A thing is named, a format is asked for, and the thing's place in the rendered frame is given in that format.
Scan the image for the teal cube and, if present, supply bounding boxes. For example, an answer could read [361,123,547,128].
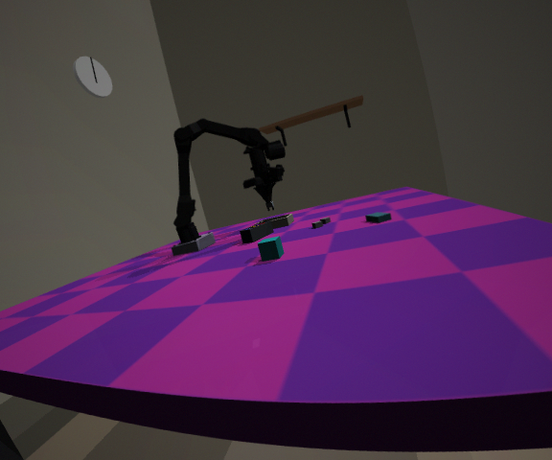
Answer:
[258,236,284,262]

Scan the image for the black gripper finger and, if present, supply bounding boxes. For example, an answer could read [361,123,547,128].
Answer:
[253,184,269,203]
[268,182,276,201]

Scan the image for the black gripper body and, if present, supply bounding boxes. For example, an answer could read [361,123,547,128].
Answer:
[242,161,283,188]

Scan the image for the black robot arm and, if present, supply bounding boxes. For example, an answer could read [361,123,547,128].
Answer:
[173,118,286,245]

